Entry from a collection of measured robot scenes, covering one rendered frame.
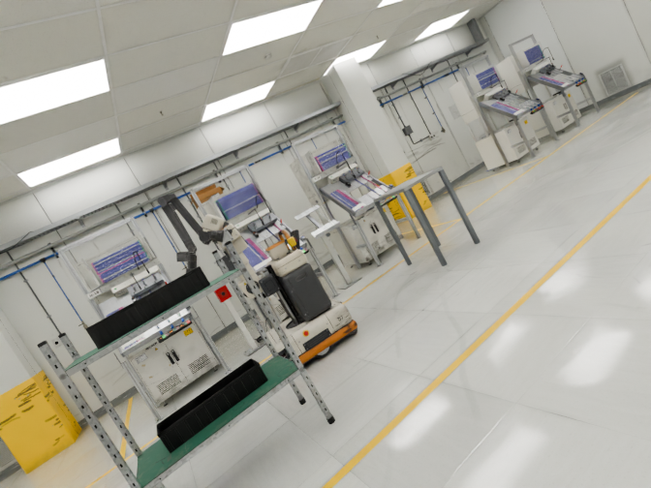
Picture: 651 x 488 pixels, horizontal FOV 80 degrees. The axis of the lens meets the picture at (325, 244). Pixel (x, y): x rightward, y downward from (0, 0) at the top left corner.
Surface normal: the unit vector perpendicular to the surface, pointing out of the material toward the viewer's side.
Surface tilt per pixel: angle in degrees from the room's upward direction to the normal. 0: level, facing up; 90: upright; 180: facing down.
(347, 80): 90
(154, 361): 90
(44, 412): 90
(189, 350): 90
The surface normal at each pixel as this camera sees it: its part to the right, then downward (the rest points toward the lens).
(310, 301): 0.26, -0.04
